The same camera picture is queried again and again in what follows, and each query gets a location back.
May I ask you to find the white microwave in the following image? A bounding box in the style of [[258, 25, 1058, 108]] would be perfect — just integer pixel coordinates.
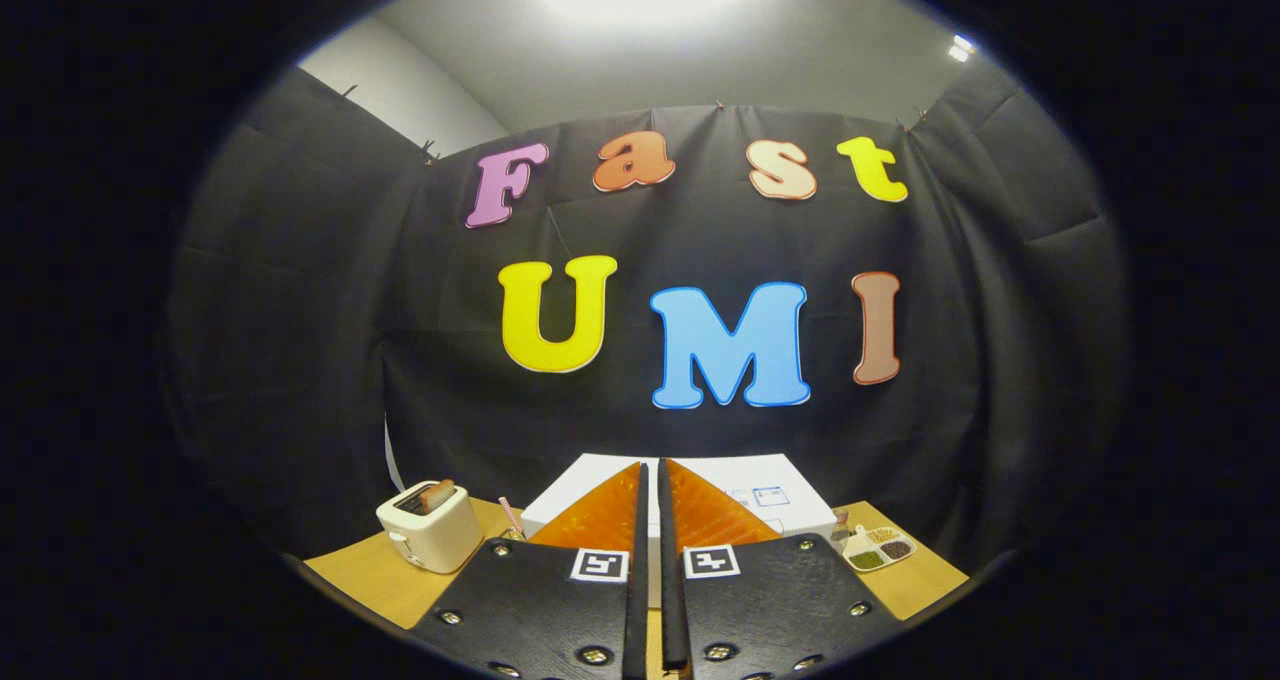
[[520, 452, 839, 611]]

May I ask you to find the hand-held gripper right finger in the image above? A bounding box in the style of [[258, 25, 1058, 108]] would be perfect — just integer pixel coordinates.
[[657, 457, 906, 680]]

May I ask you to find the white divided dish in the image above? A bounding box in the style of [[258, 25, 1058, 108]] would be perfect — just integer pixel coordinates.
[[842, 525, 917, 573]]

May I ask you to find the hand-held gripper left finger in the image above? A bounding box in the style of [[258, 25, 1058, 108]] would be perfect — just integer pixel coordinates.
[[408, 461, 651, 680]]

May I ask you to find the cream toaster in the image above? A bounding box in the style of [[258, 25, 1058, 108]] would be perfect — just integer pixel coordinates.
[[376, 479, 485, 575]]

